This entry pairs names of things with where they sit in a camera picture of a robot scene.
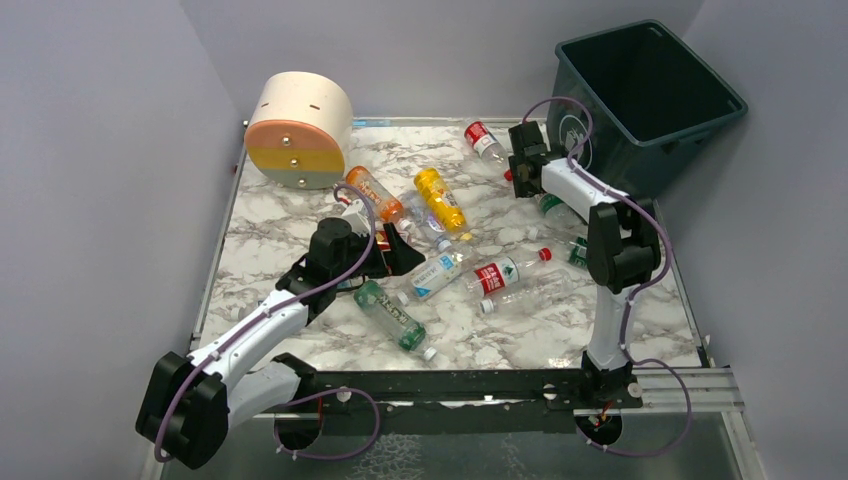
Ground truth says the red label bottle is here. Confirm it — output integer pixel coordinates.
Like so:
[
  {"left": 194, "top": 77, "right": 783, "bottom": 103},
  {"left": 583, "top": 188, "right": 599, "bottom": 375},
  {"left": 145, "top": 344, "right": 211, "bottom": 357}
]
[
  {"left": 463, "top": 247, "right": 553, "bottom": 298},
  {"left": 463, "top": 120, "right": 513, "bottom": 183}
]

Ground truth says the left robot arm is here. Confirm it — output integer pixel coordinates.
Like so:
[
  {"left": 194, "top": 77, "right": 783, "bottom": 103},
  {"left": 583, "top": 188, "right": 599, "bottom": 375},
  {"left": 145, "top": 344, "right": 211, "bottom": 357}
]
[{"left": 135, "top": 217, "right": 425, "bottom": 469}]

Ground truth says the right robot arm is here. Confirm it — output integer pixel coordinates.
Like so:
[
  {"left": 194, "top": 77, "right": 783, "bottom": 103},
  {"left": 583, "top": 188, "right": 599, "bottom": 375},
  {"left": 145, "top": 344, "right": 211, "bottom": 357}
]
[{"left": 508, "top": 122, "right": 662, "bottom": 401}]

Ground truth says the dark green plastic bin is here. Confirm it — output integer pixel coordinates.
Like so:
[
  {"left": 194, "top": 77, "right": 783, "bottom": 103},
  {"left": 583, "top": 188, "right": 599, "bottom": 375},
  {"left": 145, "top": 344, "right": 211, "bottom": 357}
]
[{"left": 545, "top": 20, "right": 748, "bottom": 199}]

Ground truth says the white blue label bottle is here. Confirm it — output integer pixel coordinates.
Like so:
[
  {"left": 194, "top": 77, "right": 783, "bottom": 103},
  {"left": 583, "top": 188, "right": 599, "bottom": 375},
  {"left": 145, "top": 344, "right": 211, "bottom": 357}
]
[{"left": 396, "top": 245, "right": 479, "bottom": 306}]

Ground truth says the clear purple label bottle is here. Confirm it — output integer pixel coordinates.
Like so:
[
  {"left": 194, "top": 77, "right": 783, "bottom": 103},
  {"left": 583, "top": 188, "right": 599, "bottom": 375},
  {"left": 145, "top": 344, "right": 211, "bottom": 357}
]
[{"left": 399, "top": 190, "right": 452, "bottom": 252}]

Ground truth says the orange drink bottle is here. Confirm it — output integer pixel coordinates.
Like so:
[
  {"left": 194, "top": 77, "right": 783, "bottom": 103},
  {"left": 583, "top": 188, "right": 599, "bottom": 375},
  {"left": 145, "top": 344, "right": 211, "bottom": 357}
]
[{"left": 345, "top": 166, "right": 413, "bottom": 231}]

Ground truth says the yellow drink bottle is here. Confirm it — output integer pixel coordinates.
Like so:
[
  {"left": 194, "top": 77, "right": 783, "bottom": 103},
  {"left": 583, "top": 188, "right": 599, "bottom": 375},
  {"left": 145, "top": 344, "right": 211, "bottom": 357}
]
[{"left": 413, "top": 168, "right": 473, "bottom": 242}]

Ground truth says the green tinted tea bottle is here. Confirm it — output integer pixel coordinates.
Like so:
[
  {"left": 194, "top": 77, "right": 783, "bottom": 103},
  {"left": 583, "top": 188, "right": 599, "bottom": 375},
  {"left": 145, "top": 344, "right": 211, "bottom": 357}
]
[{"left": 353, "top": 280, "right": 438, "bottom": 362}]

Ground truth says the clear green label bottle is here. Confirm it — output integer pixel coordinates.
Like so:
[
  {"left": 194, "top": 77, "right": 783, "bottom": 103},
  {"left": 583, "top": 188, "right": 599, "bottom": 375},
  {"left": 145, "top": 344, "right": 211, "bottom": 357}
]
[{"left": 528, "top": 227, "right": 588, "bottom": 270}]

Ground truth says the round cream drum box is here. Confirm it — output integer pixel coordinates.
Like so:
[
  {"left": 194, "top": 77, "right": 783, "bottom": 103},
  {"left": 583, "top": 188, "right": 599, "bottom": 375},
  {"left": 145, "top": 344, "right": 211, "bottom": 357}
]
[{"left": 244, "top": 71, "right": 353, "bottom": 190}]

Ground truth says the clear crushed bottle white cap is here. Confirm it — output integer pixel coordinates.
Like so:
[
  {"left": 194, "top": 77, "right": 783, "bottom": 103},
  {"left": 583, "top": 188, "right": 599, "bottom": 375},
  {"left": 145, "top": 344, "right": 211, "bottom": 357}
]
[{"left": 479, "top": 269, "right": 574, "bottom": 315}]

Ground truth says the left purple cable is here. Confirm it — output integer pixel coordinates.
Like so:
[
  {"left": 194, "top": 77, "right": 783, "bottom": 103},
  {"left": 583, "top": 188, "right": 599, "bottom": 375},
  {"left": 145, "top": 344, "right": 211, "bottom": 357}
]
[{"left": 153, "top": 184, "right": 382, "bottom": 463}]

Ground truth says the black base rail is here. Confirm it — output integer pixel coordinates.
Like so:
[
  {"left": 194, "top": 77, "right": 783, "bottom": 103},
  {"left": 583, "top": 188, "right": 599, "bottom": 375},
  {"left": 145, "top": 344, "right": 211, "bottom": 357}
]
[{"left": 157, "top": 368, "right": 745, "bottom": 439}]

